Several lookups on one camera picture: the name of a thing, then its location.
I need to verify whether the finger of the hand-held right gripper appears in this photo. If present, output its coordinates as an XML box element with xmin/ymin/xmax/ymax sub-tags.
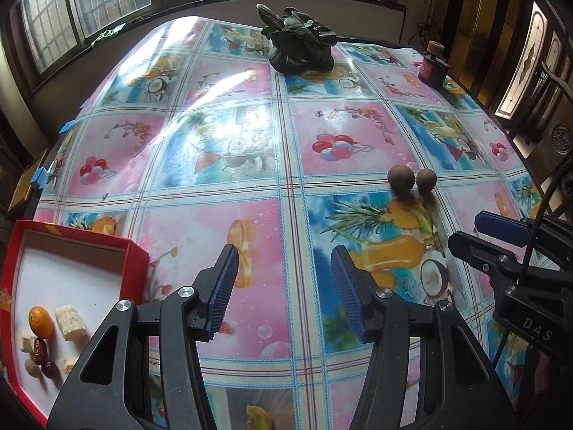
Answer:
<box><xmin>448</xmin><ymin>230</ymin><xmax>573</xmax><ymax>297</ymax></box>
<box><xmin>475</xmin><ymin>210</ymin><xmax>573</xmax><ymax>272</ymax></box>

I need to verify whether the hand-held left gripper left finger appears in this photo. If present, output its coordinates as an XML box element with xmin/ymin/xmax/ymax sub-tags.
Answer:
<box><xmin>47</xmin><ymin>244</ymin><xmax>239</xmax><ymax>430</ymax></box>

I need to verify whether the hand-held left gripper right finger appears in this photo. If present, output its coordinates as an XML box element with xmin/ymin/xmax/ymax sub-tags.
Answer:
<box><xmin>330</xmin><ymin>245</ymin><xmax>511</xmax><ymax>430</ymax></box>

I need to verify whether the red cardboard box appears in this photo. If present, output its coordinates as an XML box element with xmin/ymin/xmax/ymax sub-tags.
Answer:
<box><xmin>0</xmin><ymin>219</ymin><xmax>150</xmax><ymax>428</ymax></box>

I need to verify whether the orange tangerine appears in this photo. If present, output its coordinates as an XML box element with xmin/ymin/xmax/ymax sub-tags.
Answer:
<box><xmin>28</xmin><ymin>306</ymin><xmax>54</xmax><ymax>339</ymax></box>

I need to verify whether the carved wooden chair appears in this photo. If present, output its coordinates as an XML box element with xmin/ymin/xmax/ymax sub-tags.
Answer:
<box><xmin>528</xmin><ymin>60</ymin><xmax>573</xmax><ymax>180</ymax></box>

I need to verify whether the printed plastic tablecloth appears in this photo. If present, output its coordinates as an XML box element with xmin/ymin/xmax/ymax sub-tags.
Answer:
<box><xmin>33</xmin><ymin>15</ymin><xmax>544</xmax><ymax>430</ymax></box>

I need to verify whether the glass door panel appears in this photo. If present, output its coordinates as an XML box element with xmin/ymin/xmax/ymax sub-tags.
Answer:
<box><xmin>495</xmin><ymin>2</ymin><xmax>549</xmax><ymax>120</ymax></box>

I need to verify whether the dark glass bottle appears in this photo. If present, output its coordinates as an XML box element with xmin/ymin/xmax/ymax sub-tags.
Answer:
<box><xmin>418</xmin><ymin>40</ymin><xmax>449</xmax><ymax>89</ymax></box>

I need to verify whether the green cloth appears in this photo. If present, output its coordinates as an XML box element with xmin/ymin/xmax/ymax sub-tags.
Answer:
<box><xmin>92</xmin><ymin>24</ymin><xmax>127</xmax><ymax>48</ymax></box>

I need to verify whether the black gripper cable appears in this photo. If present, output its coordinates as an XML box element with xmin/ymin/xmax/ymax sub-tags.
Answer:
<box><xmin>517</xmin><ymin>157</ymin><xmax>573</xmax><ymax>287</ymax></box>

